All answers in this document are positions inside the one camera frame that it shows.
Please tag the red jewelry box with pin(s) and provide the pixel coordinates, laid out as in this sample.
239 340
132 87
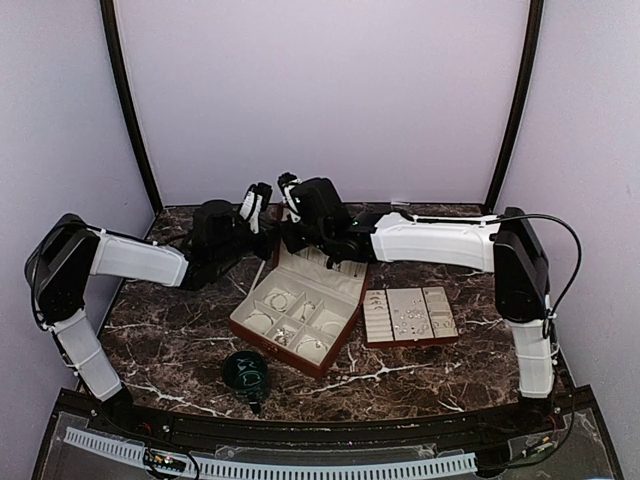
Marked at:
302 313

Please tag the red jewelry tray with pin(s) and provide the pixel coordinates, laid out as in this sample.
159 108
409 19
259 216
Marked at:
408 317

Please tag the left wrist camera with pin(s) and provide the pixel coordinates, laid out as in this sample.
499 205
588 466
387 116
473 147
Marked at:
254 203

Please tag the black front rail base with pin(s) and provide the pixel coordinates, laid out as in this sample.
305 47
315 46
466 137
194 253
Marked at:
482 430

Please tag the black frame post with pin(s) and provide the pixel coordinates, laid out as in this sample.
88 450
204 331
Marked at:
126 101
516 111

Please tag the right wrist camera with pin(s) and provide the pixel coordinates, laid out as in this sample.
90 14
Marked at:
286 183

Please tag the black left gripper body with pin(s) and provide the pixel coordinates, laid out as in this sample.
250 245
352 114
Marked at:
264 251

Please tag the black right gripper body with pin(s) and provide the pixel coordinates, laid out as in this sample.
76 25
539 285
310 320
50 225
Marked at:
295 243

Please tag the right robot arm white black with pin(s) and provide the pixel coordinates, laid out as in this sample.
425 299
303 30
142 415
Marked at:
504 245

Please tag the right black frame post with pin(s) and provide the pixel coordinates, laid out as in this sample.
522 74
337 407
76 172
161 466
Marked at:
516 111

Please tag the dark green glass mug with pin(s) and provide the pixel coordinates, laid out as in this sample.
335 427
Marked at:
245 373

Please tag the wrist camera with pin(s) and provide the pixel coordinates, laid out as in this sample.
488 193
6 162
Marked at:
254 203
286 183

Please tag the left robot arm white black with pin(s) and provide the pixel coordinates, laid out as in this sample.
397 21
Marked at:
74 254

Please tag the white slotted cable duct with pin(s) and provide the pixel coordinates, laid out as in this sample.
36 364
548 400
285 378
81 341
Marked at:
246 463

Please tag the left black frame post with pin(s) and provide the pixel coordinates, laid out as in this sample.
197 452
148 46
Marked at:
126 101

